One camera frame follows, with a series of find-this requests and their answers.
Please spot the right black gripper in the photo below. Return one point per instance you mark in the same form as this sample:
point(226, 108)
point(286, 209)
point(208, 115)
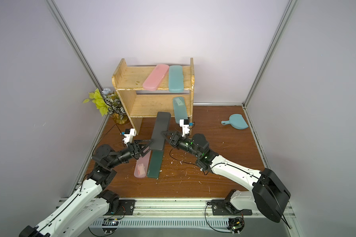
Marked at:
point(175, 140)

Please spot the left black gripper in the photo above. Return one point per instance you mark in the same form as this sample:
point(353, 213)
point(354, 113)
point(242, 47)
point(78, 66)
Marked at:
point(134, 153)

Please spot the black pencil case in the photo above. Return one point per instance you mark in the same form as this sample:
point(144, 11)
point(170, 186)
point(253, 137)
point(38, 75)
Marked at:
point(161, 124)

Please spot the light pink pencil case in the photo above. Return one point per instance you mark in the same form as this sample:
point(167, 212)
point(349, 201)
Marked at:
point(141, 166)

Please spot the dark green pencil case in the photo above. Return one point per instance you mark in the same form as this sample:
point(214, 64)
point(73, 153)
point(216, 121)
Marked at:
point(155, 164)

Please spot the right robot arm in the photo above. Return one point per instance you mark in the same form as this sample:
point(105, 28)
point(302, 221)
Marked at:
point(269, 193)

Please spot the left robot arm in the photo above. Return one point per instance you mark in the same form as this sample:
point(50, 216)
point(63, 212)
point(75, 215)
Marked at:
point(92, 199)

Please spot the teal pencil case lower shelf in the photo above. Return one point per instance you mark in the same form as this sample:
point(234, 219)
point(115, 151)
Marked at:
point(180, 110)

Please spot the teal pencil case shelf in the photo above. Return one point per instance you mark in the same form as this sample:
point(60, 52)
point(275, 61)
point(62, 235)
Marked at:
point(176, 79)
point(180, 110)

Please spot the teal pencil case upper shelf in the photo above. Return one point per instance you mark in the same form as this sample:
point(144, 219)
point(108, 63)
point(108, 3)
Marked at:
point(176, 79)

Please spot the wooden two-tier shelf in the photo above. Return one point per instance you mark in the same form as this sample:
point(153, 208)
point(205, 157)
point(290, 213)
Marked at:
point(146, 90)

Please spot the potted plant in glass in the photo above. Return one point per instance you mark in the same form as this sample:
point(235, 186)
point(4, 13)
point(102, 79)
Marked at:
point(108, 103)

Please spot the teal dustpan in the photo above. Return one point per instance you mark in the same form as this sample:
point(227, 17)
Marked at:
point(236, 121)

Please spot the left circuit board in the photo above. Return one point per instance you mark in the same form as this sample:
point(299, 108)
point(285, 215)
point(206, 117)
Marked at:
point(109, 226)

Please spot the circuit board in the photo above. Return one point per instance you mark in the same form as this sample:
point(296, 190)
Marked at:
point(109, 226)
point(236, 225)

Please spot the right circuit board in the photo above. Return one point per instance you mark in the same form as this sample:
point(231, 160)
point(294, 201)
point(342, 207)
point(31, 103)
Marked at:
point(236, 225)

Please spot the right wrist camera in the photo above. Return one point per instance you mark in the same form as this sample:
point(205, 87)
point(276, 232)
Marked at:
point(186, 125)

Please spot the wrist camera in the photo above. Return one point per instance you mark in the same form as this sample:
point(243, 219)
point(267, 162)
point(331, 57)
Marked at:
point(186, 125)
point(128, 135)

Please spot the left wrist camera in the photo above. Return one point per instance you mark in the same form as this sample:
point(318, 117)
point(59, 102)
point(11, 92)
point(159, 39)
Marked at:
point(128, 135)

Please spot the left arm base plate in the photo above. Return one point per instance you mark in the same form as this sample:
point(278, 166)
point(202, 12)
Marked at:
point(122, 207)

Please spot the aluminium rail frame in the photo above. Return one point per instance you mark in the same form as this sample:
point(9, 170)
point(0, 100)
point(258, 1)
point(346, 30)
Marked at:
point(179, 213)

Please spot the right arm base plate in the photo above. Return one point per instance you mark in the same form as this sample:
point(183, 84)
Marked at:
point(220, 207)

